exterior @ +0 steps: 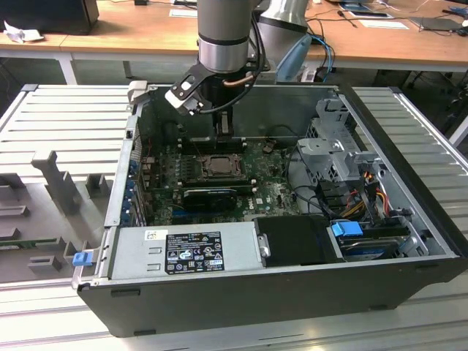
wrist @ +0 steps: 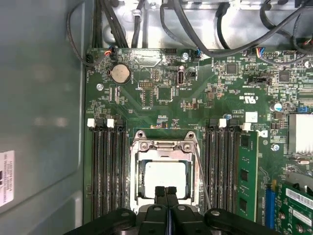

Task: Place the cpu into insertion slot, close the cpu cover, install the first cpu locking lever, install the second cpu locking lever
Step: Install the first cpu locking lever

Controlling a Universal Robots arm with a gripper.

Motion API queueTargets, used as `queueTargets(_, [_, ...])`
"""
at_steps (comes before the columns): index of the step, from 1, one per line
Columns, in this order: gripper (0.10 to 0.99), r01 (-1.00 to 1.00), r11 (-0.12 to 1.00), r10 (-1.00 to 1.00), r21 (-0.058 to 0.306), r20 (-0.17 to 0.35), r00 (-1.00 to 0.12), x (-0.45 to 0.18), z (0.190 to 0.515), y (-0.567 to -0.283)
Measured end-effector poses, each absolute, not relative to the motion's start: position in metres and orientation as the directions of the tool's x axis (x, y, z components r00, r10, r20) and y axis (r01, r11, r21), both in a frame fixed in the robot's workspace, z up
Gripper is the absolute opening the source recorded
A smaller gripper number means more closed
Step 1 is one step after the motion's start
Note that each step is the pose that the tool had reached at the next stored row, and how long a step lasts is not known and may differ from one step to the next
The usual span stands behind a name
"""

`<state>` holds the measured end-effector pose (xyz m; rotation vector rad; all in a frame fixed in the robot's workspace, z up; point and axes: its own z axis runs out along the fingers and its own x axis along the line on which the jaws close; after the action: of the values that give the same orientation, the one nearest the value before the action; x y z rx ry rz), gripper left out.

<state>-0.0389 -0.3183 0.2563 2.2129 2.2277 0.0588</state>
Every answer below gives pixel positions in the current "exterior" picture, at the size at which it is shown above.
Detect black graphics card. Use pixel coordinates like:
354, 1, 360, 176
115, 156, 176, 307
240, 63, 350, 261
182, 188, 238, 211

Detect tablet with dark screen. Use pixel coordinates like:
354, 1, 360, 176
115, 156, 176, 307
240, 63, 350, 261
339, 1, 393, 19

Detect metal socket cover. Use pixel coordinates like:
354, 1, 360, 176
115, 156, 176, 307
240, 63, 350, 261
199, 154, 245, 179

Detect green motherboard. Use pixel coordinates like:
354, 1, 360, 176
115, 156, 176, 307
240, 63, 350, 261
140, 137, 319, 226

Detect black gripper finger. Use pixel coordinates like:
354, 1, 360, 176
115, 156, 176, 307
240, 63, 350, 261
214, 110, 235, 147

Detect hard disk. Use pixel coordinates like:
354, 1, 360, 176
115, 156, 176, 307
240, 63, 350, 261
339, 238, 400, 262

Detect black flat laptop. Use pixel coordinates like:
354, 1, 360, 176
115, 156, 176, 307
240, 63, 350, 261
410, 16, 466, 33

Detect silver metal drive cage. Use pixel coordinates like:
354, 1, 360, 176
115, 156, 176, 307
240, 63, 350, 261
295, 97, 389, 184

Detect black data wire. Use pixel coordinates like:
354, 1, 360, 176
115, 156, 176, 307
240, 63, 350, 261
284, 145, 332, 217

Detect black label sticker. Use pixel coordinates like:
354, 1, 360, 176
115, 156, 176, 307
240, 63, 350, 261
165, 230, 225, 275

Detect grey power supply unit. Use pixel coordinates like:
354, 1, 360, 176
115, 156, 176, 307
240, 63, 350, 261
109, 222, 265, 281

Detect crumpled white paper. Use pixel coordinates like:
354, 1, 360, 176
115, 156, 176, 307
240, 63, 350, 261
3, 20, 45, 45

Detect black CPU socket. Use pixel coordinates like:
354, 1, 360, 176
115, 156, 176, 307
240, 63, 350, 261
197, 152, 246, 181

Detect green RAM stick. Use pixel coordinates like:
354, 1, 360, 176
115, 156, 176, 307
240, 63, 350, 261
0, 238, 59, 247

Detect grey parts rack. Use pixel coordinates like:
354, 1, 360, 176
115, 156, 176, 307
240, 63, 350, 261
0, 149, 118, 284

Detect pale blue teach pendant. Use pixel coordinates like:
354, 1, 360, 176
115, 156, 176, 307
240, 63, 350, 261
275, 34, 313, 83

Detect coloured power wire bundle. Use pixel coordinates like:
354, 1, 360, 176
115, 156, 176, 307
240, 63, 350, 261
343, 181, 393, 221

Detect blue cable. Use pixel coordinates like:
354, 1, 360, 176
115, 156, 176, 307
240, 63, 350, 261
310, 34, 336, 80

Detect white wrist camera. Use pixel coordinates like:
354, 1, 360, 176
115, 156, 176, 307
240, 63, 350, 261
164, 80, 205, 118

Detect blue case latch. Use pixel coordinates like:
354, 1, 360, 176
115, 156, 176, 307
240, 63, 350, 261
72, 252, 93, 268

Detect blue disk carrier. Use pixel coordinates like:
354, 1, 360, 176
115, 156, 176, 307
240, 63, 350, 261
331, 221, 363, 242

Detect black open PC case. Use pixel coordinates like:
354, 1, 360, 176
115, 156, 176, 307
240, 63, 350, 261
76, 83, 462, 338

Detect black monitor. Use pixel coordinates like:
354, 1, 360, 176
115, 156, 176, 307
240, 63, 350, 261
0, 0, 100, 36

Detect wooden desk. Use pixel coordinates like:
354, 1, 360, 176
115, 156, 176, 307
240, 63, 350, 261
0, 0, 468, 73

